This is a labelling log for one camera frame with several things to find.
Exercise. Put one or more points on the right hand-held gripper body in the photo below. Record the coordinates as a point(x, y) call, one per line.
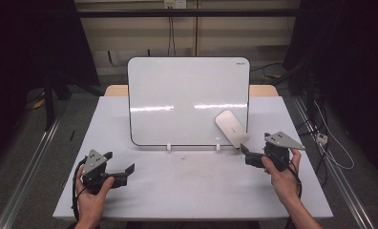
point(277, 148)

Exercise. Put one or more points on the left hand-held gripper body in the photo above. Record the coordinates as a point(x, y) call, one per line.
point(94, 171)

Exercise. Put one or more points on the white whiteboard eraser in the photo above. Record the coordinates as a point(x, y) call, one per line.
point(231, 129)

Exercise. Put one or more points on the white whiteboard with dark frame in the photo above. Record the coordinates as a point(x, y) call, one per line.
point(187, 101)

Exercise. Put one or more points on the person's left hand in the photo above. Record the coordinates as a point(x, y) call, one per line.
point(91, 203)

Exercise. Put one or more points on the person's right hand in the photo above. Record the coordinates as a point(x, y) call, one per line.
point(284, 181)

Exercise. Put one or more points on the white board stand clip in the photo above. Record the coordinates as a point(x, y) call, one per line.
point(218, 147)
point(168, 147)

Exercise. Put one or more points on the small black stick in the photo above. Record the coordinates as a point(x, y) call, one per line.
point(72, 135)

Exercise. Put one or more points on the white power strip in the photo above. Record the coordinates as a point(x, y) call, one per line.
point(322, 138)

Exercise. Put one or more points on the wooden table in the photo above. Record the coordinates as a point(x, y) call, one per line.
point(263, 90)

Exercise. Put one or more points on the black metal stand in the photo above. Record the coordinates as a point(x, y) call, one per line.
point(308, 86)
point(50, 98)

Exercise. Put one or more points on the dark curtain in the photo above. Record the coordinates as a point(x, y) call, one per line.
point(352, 63)
point(25, 63)

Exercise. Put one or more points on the black horizontal bar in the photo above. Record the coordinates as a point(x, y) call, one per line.
point(184, 12)

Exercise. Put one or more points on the aluminium floor rail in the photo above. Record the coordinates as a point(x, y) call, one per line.
point(28, 178)
point(343, 178)

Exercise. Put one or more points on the white wall socket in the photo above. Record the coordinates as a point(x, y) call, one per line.
point(175, 3)

